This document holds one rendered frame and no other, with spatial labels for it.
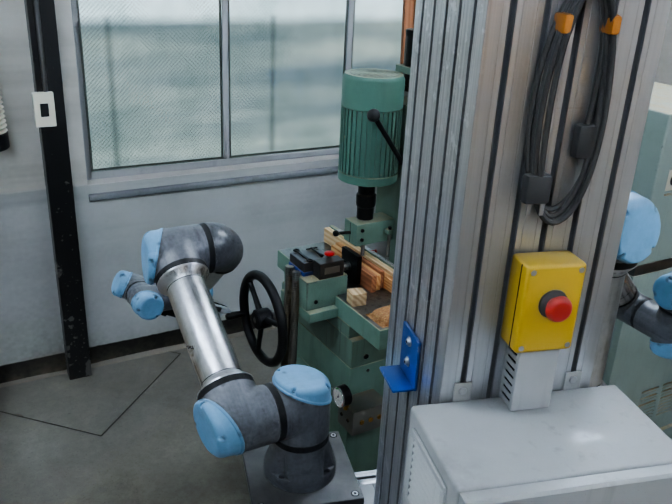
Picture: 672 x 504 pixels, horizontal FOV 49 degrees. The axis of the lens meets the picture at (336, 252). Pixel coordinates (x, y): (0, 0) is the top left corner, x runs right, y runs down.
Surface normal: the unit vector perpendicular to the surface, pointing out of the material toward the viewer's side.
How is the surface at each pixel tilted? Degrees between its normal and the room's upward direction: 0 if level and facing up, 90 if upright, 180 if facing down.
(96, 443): 0
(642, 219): 83
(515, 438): 0
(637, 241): 83
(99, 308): 90
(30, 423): 1
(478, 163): 90
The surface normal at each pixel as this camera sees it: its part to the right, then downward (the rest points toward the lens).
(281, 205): 0.48, 0.36
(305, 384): 0.16, -0.93
